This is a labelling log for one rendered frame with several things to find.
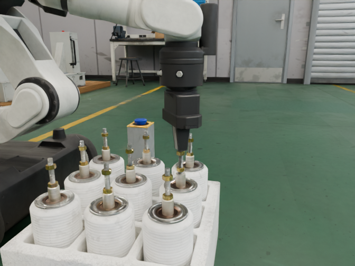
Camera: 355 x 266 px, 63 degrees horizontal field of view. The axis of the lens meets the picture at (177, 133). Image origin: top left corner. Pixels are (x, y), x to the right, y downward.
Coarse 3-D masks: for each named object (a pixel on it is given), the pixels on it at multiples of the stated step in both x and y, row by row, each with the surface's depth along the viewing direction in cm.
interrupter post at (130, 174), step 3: (126, 171) 66; (129, 171) 66; (132, 171) 66; (126, 174) 66; (129, 174) 66; (132, 174) 66; (135, 174) 67; (126, 177) 67; (129, 177) 66; (132, 177) 66; (135, 177) 67; (126, 180) 67; (129, 180) 66; (132, 180) 67; (135, 180) 67
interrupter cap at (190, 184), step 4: (172, 180) 67; (188, 180) 67; (192, 180) 67; (164, 184) 65; (172, 184) 65; (188, 184) 66; (192, 184) 65; (196, 184) 65; (172, 188) 63; (176, 188) 63; (180, 188) 64; (184, 188) 63; (188, 188) 63; (192, 188) 63; (196, 188) 64; (172, 192) 62; (176, 192) 62; (180, 192) 62; (184, 192) 62; (188, 192) 62
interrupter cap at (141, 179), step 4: (120, 176) 69; (124, 176) 69; (136, 176) 69; (140, 176) 69; (144, 176) 69; (116, 180) 67; (120, 180) 67; (124, 180) 68; (136, 180) 68; (140, 180) 67; (144, 180) 67; (116, 184) 65; (120, 184) 65; (124, 184) 65; (128, 184) 65; (132, 184) 65; (136, 184) 65; (140, 184) 65
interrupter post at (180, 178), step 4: (184, 172) 65; (176, 176) 64; (180, 176) 63; (184, 176) 64; (176, 180) 64; (180, 180) 64; (184, 180) 64; (176, 184) 64; (180, 184) 64; (184, 184) 64
